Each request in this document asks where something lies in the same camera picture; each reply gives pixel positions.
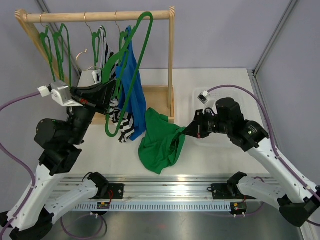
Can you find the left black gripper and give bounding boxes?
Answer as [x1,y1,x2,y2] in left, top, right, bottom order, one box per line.
[68,78,118,145]

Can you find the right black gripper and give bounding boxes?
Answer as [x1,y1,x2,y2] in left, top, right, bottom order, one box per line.
[183,109,232,139]

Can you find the green tank top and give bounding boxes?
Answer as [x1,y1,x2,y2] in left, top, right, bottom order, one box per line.
[138,107,186,175]

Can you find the green hanger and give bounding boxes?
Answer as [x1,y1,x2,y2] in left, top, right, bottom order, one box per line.
[114,11,129,100]
[83,12,107,70]
[101,11,154,138]
[52,23,72,87]
[39,25,65,82]

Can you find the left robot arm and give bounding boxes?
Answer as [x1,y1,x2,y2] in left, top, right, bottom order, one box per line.
[0,80,116,240]

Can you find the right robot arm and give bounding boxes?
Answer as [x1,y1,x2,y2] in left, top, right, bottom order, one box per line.
[183,97,320,227]

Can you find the black white striped tank top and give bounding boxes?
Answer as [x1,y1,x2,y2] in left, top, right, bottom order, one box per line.
[92,33,135,143]

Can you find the white plastic basket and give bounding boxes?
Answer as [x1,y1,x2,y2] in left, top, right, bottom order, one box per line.
[189,87,245,148]

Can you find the wooden clothes rack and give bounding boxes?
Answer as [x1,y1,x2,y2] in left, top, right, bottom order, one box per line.
[14,6,176,124]

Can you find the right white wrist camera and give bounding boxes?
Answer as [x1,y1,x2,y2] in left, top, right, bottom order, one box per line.
[197,90,216,112]

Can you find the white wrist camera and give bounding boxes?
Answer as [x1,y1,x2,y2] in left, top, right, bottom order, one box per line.
[197,90,216,112]
[37,80,82,107]

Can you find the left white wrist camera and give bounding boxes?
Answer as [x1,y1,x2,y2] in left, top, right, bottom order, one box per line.
[37,80,82,107]

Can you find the aluminium mounting rail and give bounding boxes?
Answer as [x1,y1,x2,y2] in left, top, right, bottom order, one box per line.
[49,174,281,202]

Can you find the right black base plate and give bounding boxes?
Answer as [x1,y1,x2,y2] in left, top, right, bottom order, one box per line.
[207,183,255,200]

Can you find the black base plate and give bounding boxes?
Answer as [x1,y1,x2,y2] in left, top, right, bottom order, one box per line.
[207,183,255,200]
[91,183,125,200]

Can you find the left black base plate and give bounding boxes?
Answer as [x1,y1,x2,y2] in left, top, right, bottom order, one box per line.
[91,183,125,200]

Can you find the white slotted cable duct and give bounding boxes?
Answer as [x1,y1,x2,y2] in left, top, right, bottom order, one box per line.
[72,201,231,212]

